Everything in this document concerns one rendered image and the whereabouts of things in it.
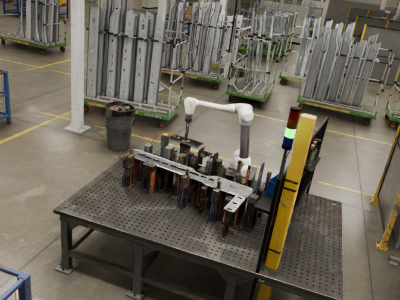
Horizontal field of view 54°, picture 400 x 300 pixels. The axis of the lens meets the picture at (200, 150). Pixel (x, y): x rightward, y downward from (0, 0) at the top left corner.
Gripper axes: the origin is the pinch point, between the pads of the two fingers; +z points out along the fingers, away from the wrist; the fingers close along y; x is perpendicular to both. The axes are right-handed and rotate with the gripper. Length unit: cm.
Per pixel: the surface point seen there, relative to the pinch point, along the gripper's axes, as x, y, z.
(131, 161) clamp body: -52, 33, 22
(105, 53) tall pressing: -195, -417, 9
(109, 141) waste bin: -128, -200, 108
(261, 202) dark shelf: 75, 88, 19
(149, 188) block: -29, 45, 43
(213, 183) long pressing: 33, 58, 22
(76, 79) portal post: -204, -264, 29
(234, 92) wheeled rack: 90, -566, 94
